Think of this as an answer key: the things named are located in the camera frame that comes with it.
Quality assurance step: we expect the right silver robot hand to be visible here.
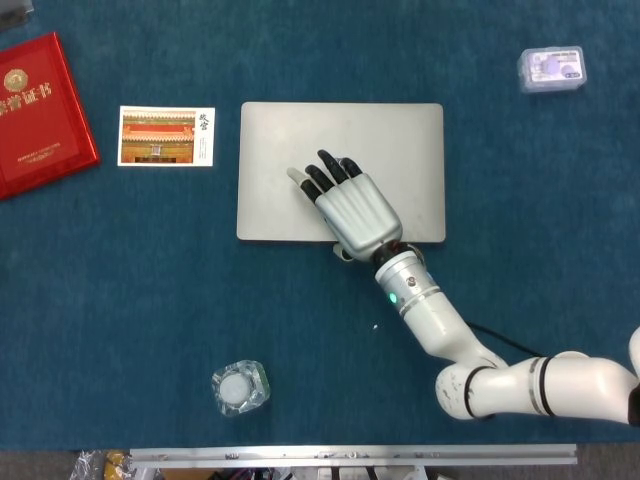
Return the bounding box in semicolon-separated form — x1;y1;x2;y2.
286;148;404;262

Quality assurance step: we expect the silver Apple laptop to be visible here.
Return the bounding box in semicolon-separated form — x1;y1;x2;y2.
236;101;447;244

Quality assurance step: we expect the clear glass ashtray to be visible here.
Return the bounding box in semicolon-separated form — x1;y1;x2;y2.
210;359;272;418

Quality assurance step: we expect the palace photo postcard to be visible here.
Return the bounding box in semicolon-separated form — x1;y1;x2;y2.
116;105;217;168

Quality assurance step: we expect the teal felt table cloth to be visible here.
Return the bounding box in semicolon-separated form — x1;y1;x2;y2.
0;0;640;454

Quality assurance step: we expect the red certificate folder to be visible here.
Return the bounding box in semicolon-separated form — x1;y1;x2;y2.
0;32;102;202

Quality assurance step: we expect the yellow packet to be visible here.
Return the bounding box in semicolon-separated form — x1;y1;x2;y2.
103;451;133;480

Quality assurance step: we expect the crinkled clear plastic bag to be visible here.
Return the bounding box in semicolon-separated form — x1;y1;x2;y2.
69;449;109;480

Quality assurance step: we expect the grey plastic object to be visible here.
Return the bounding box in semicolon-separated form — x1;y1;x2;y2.
0;0;35;30

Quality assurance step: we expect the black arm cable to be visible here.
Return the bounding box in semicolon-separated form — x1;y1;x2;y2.
469;323;545;358

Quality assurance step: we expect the aluminium profile rail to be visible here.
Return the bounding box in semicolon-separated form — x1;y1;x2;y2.
129;443;579;469

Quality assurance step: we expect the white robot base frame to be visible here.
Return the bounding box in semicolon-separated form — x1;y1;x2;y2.
292;465;429;480

